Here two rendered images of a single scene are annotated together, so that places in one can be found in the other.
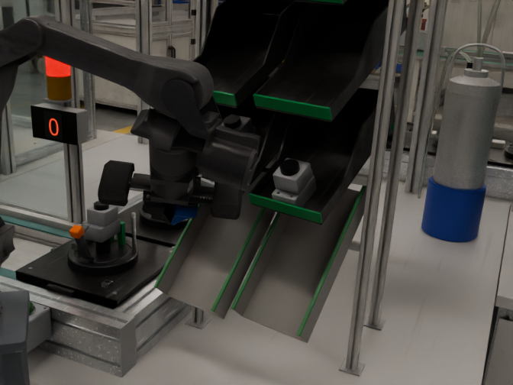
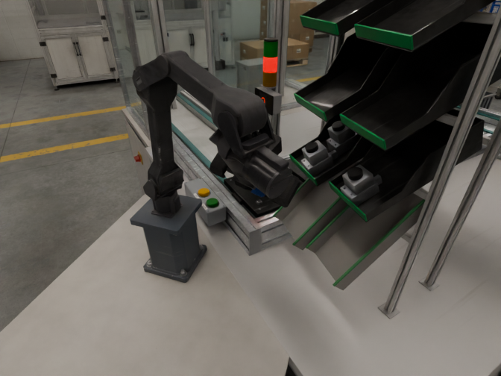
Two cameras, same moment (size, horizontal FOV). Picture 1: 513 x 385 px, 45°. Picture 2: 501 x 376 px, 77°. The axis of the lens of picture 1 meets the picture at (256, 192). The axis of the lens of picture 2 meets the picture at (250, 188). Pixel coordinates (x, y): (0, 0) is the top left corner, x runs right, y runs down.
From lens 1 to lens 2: 0.40 m
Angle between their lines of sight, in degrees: 35
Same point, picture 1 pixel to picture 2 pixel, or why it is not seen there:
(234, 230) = (330, 196)
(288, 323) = (337, 271)
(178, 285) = (288, 218)
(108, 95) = not seen: hidden behind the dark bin
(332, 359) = (379, 298)
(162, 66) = (220, 100)
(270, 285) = (338, 241)
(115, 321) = (250, 227)
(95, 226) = not seen: hidden behind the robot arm
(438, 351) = (468, 328)
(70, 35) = (181, 69)
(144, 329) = (269, 234)
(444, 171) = not seen: outside the picture
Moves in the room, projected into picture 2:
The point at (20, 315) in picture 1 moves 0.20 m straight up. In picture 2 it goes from (187, 214) to (177, 148)
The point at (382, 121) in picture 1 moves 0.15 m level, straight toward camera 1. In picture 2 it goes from (450, 153) to (413, 184)
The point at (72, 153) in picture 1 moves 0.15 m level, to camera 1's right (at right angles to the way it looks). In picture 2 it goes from (273, 118) to (308, 127)
